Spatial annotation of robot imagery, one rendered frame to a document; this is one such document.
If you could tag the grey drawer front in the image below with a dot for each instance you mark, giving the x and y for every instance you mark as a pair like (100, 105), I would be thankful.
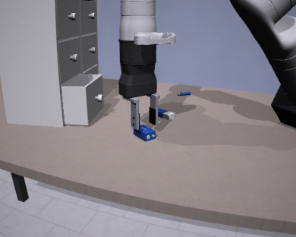
(68, 17)
(88, 49)
(92, 70)
(69, 57)
(82, 103)
(87, 16)

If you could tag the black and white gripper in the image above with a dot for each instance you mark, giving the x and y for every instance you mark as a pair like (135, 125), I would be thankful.
(138, 63)

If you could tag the small grey chest of drawers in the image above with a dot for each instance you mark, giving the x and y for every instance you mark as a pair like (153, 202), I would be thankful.
(29, 66)

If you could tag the blue and white eraser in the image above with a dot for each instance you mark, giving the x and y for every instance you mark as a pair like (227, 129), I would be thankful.
(165, 114)

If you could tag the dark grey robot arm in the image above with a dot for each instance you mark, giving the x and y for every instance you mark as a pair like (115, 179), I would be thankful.
(279, 46)

